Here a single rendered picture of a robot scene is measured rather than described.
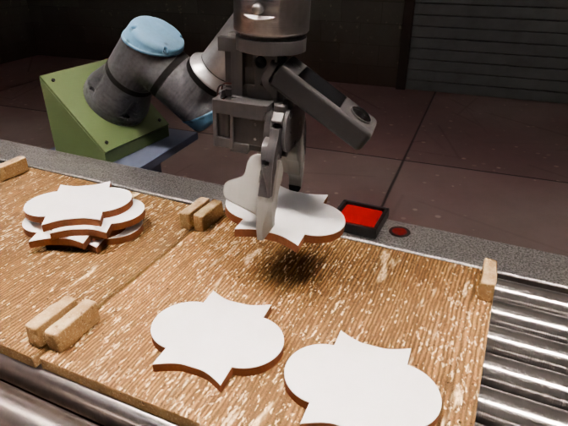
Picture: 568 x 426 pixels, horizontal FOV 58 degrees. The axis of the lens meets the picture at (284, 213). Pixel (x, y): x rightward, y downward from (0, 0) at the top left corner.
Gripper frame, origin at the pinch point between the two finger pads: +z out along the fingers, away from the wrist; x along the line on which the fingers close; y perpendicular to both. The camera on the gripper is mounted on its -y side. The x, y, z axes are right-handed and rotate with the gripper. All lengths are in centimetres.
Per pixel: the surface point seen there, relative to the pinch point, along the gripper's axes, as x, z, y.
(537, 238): -194, 102, -70
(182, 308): 11.7, 7.7, 7.6
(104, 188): -5.7, 5.4, 29.9
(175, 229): -5.2, 9.5, 18.2
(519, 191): -249, 102, -65
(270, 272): 0.5, 8.7, 1.3
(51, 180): -13, 11, 47
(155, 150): -47, 18, 48
